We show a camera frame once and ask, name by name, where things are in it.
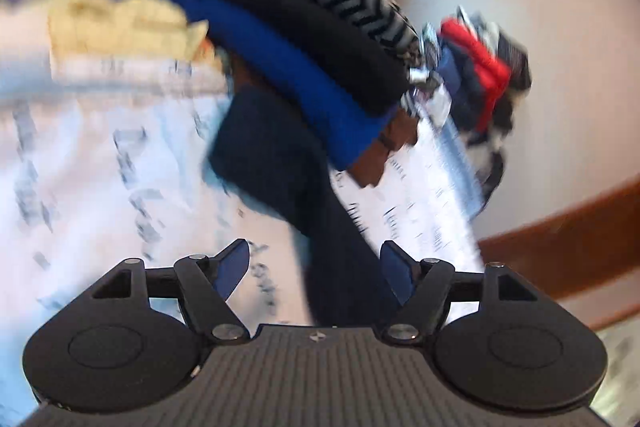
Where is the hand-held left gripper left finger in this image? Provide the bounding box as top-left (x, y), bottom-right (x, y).
top-left (91, 238), bottom-right (251, 342)

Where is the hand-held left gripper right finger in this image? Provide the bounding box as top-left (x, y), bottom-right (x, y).
top-left (379, 240), bottom-right (543, 344)

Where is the dark navy garment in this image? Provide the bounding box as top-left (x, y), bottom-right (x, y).
top-left (207, 87), bottom-right (401, 328)

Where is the pile of dark clothes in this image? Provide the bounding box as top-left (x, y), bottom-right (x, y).
top-left (405, 7), bottom-right (533, 208)

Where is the brown garment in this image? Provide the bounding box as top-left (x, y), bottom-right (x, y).
top-left (232, 57), bottom-right (418, 190)

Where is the light blue blanket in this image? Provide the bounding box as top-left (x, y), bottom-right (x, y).
top-left (425, 117), bottom-right (486, 218)

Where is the white script-printed bedsheet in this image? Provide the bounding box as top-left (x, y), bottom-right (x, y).
top-left (0, 52), bottom-right (488, 427)

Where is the bright blue garment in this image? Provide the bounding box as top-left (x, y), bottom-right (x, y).
top-left (160, 0), bottom-right (396, 170)

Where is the red garment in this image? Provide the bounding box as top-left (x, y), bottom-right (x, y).
top-left (440, 18), bottom-right (512, 132)

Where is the black fleece garment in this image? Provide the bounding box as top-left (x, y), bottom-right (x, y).
top-left (180, 0), bottom-right (408, 112)

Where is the yellow cloth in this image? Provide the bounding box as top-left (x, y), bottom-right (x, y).
top-left (47, 0), bottom-right (223, 70)

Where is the zigzag striped garment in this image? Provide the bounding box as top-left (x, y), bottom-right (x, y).
top-left (225, 0), bottom-right (421, 62)

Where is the wooden bed frame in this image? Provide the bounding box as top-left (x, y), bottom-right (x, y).
top-left (477, 177), bottom-right (640, 328)

